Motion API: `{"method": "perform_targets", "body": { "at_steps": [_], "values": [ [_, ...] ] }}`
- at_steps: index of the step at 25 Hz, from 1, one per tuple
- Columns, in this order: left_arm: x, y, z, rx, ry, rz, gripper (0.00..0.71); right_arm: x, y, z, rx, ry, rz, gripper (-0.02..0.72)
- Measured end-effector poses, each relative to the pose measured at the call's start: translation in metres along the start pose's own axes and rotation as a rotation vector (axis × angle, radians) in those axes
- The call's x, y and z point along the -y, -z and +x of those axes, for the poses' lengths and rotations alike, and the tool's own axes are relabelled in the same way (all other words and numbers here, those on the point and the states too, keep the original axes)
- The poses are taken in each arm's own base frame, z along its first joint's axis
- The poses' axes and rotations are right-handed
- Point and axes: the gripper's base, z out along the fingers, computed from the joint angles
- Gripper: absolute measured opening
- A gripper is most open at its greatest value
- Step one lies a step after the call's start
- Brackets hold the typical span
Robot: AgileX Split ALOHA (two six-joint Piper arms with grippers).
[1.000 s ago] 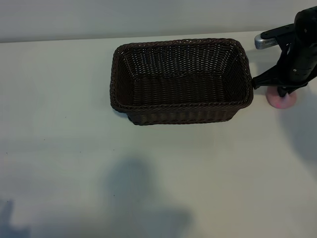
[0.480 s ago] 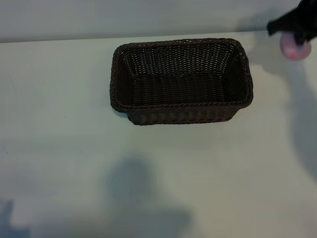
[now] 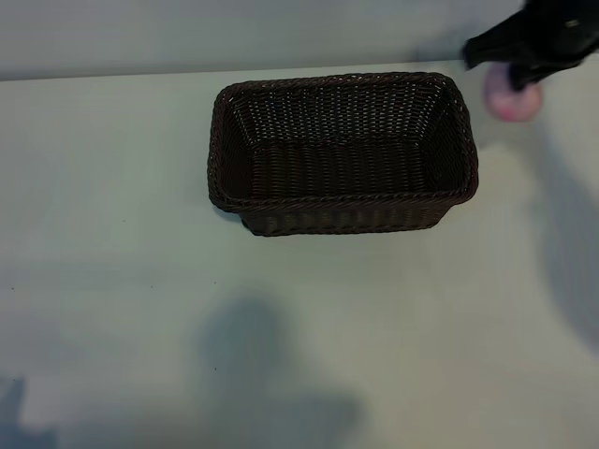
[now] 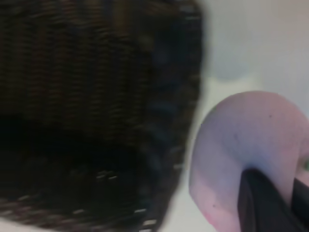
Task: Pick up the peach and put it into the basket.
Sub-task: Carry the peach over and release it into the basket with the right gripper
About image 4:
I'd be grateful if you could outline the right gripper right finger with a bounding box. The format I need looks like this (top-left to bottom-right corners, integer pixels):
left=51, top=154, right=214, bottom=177
left=291, top=178, right=309, bottom=232

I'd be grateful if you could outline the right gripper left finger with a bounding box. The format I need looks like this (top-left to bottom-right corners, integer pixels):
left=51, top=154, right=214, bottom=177
left=238, top=168, right=302, bottom=232

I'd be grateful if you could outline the pink peach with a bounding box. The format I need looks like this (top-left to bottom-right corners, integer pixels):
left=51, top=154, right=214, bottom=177
left=189, top=90, right=309, bottom=232

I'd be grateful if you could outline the dark brown wicker basket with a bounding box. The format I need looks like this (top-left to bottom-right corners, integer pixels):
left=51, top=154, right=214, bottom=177
left=0, top=0, right=207, bottom=232

